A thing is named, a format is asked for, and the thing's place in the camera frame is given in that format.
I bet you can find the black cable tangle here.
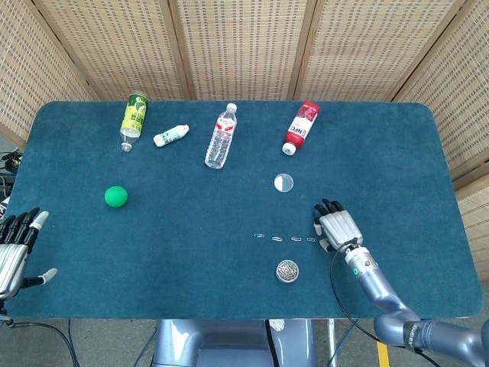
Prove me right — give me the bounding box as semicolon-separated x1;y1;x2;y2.
0;150;24;209

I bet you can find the red juice bottle white cap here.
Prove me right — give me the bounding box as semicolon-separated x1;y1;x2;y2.
281;100;322;156

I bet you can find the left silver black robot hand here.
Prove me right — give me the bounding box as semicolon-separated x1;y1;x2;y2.
0;207;59;301

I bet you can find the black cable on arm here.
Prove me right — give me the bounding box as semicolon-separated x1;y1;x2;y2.
329;240;442;367

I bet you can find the silver metal table leg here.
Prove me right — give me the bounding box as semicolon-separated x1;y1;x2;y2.
326;320;339;367

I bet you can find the woven wooden screen panel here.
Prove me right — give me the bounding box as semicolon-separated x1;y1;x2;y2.
288;0;469;102
167;0;320;102
0;0;99;150
456;175;489;286
393;0;489;184
32;0;198;102

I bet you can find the clear dish with metal bits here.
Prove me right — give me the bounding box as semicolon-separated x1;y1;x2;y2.
275;259;300;284

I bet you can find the clear water bottle red label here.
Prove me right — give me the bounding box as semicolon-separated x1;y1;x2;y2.
204;102;238;170

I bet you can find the blue-grey robot torso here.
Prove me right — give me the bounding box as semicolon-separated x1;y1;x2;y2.
151;319;318;367

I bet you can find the black floor cable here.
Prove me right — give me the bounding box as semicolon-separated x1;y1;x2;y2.
5;320;80;367

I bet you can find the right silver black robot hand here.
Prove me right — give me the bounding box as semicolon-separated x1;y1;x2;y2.
313;198;364;254

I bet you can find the green ball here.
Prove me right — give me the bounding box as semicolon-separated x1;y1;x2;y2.
104;185;129;209

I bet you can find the black cable on torso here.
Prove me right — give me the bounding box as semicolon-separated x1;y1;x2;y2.
264;320;278;367

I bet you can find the blue floor cable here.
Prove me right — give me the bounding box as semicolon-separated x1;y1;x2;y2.
66;319;76;367

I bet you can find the small white green-print bottle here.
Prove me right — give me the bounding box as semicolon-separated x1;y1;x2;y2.
153;124;190;148

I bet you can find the teal carpet table cover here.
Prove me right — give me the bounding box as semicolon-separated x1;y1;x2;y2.
5;99;484;320

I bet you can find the yellow-green label plastic bottle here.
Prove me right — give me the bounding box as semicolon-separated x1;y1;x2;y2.
119;90;149;153

